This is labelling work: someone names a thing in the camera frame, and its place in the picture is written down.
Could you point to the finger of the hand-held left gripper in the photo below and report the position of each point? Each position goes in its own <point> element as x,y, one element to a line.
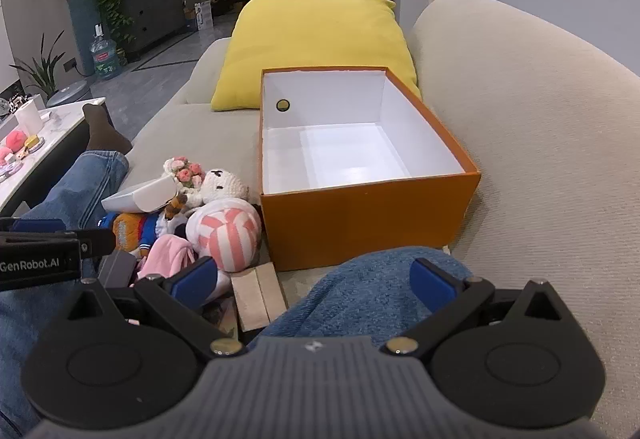
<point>97,241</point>

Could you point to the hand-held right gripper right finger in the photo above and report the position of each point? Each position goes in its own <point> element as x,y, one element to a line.
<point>434,283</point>

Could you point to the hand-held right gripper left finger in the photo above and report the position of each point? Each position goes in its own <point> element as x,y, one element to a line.
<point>195,280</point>

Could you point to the grey small box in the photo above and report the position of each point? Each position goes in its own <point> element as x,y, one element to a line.
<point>117,266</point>

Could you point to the duck plush toy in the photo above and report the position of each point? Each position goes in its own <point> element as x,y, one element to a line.
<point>132,231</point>

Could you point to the pink plush cloth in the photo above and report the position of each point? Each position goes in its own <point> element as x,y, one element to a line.
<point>167,254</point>

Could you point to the pink striped plush ball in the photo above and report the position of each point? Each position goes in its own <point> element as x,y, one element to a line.
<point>225,231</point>

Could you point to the white rectangular box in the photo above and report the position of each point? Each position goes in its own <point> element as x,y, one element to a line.
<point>145,196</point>

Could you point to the brown cardboard pack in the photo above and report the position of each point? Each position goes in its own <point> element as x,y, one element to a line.
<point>260,296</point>

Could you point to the white crochet bear with flowers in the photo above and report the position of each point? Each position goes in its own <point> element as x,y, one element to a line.
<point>220,186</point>

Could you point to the orange cardboard box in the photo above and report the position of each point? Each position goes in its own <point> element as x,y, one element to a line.
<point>360,219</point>

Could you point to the person's left leg in jeans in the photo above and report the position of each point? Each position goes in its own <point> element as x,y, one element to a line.
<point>75,189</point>

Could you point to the white marble coffee table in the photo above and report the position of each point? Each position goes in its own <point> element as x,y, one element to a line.
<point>55,144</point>

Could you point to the brown sock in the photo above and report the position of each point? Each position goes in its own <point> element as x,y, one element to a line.
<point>102,131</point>

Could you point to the pink fluffy toy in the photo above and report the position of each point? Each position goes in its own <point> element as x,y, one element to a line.
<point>16,140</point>

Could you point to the grey round stool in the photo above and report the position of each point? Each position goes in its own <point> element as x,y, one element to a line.
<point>67,94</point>

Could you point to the leafy floor plant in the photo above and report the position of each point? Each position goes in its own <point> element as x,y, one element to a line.
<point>42,69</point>

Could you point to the large water jug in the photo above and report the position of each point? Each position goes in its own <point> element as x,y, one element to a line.
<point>105,56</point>

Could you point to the beige sofa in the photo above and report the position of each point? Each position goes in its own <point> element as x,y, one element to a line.
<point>525,119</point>

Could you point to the dark grey cabinet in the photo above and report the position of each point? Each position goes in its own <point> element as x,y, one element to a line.
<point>152,11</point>

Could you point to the white standing sign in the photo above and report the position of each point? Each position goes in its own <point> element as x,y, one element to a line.
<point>203,14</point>

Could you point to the yellow pillow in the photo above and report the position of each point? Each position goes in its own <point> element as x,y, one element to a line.
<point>310,44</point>

